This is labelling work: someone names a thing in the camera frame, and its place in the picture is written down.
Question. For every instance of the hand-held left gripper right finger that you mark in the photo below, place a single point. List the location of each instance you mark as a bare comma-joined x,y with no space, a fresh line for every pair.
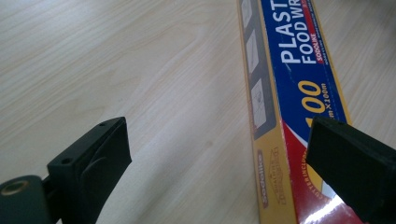
351,165

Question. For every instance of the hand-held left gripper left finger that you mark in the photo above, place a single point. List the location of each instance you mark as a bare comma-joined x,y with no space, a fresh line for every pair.
90,168

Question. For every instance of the blue yellow food wrap box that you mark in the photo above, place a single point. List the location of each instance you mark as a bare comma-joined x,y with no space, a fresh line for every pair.
292,84

